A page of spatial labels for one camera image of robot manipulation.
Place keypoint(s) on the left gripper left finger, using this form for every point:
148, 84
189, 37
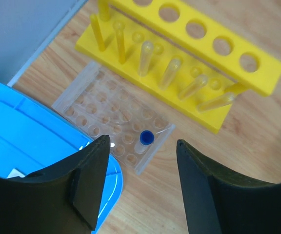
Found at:
63, 198

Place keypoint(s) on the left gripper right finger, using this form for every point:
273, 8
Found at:
219, 200

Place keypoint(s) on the blue capped test tube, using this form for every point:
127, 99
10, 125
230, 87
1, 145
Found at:
145, 140

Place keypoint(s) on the clear test tube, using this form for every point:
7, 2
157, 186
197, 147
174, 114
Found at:
220, 101
170, 73
198, 83
146, 53

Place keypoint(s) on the blue plastic tray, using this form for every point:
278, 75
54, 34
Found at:
33, 137

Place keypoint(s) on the clear acrylic tube rack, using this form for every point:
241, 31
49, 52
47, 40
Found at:
99, 103

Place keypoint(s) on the yellow test tube rack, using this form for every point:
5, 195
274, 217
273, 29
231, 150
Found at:
177, 30

